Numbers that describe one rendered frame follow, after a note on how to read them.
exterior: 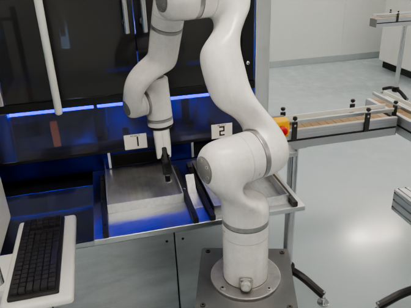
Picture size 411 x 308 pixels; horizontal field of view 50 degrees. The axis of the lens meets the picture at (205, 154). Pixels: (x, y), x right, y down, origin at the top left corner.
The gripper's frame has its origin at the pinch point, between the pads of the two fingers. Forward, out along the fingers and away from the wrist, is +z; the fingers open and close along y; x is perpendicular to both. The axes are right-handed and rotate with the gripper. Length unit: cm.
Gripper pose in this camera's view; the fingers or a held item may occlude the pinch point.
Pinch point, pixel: (166, 167)
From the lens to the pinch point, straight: 151.8
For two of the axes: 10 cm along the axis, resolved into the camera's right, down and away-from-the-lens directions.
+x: 9.9, -1.4, 0.9
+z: 0.9, 9.0, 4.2
